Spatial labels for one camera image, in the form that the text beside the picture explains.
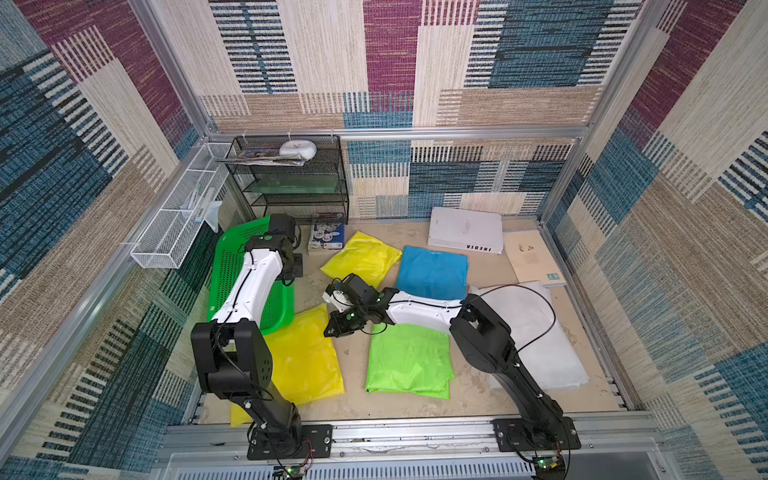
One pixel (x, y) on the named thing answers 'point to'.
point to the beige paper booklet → (531, 259)
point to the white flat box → (469, 230)
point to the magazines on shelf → (263, 157)
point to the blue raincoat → (433, 274)
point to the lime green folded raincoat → (411, 359)
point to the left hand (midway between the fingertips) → (283, 270)
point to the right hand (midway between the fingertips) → (322, 333)
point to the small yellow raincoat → (365, 256)
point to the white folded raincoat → (542, 346)
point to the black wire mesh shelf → (301, 176)
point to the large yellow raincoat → (304, 362)
